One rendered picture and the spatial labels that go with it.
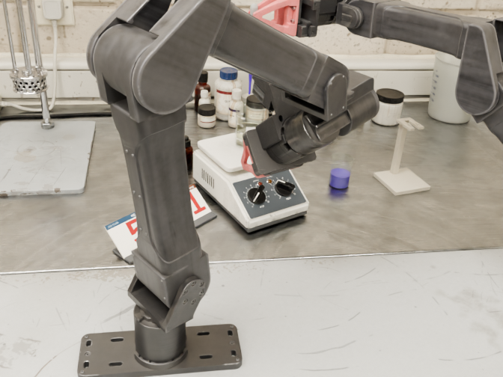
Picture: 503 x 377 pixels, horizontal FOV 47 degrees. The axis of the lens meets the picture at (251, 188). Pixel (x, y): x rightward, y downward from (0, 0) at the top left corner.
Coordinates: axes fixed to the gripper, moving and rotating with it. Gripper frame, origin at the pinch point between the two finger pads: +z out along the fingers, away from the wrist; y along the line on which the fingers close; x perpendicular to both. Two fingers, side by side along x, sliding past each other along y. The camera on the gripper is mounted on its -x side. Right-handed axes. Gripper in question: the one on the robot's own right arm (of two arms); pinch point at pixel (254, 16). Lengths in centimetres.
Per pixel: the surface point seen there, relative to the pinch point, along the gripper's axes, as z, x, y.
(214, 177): 8.4, 26.9, 2.1
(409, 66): -60, 22, -19
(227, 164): 7.2, 23.5, 4.3
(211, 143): 5.7, 23.4, -4.0
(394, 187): -24.6, 31.7, 14.1
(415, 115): -56, 32, -11
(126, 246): 27.6, 31.0, 8.6
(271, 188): 1.2, 27.2, 9.5
